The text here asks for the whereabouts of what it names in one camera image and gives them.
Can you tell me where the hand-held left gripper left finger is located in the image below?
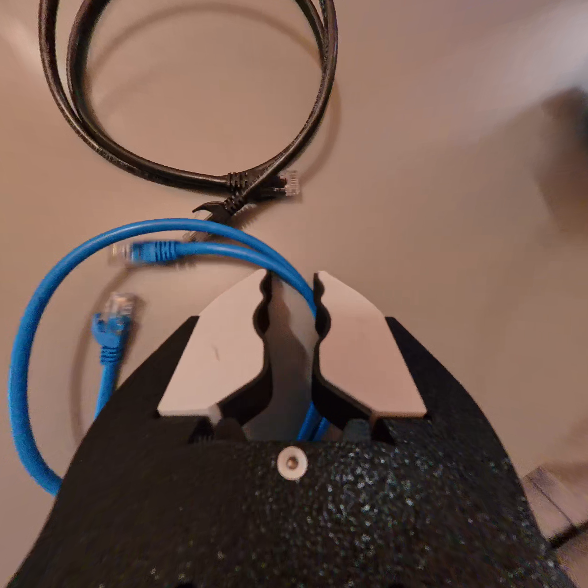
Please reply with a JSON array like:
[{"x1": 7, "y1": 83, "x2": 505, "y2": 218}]
[{"x1": 156, "y1": 269, "x2": 275, "y2": 425}]

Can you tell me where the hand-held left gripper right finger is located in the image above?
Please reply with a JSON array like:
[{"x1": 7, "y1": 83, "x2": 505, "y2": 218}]
[{"x1": 311, "y1": 270, "x2": 429, "y2": 429}]

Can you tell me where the blue ethernet cable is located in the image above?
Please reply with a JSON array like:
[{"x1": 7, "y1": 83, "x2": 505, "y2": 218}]
[{"x1": 8, "y1": 218, "x2": 331, "y2": 497}]

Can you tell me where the grey desk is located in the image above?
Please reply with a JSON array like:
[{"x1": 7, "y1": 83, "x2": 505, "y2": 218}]
[{"x1": 0, "y1": 0, "x2": 588, "y2": 588}]

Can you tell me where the black ethernet cable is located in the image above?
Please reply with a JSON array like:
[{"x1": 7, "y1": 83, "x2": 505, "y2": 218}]
[{"x1": 38, "y1": 0, "x2": 338, "y2": 239}]

